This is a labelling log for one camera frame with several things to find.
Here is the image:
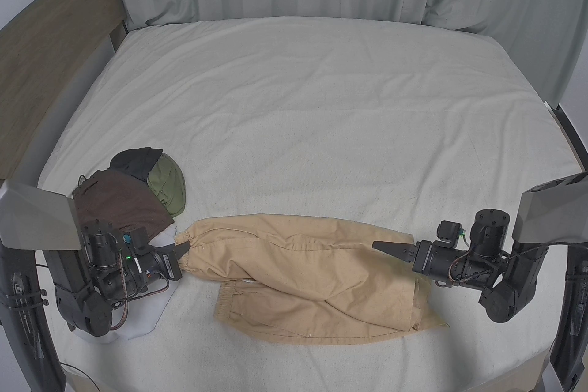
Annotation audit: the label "brown garment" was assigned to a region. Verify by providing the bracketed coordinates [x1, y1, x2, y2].
[73, 170, 176, 244]

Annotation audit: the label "olive green garment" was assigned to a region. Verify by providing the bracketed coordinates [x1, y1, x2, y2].
[147, 153, 187, 218]

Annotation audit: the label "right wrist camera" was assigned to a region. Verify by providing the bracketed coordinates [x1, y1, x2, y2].
[436, 220, 465, 251]

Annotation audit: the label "white garment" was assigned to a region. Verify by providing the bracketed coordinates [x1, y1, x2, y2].
[69, 225, 179, 342]

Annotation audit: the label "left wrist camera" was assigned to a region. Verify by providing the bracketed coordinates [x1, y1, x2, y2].
[123, 227, 159, 258]

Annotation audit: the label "black garment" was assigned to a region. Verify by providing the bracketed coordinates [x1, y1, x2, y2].
[110, 148, 164, 184]

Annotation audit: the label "bed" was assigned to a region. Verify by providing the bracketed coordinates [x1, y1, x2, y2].
[0, 0, 588, 392]

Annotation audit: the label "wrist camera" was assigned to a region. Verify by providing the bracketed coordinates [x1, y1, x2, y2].
[123, 227, 159, 258]
[436, 220, 465, 251]

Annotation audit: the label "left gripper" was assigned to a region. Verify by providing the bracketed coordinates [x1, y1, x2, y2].
[135, 245, 184, 294]

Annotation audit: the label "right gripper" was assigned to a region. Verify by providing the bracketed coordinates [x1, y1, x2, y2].
[413, 242, 460, 283]

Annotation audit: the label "beige shorts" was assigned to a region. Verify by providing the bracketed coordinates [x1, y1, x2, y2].
[177, 213, 450, 347]

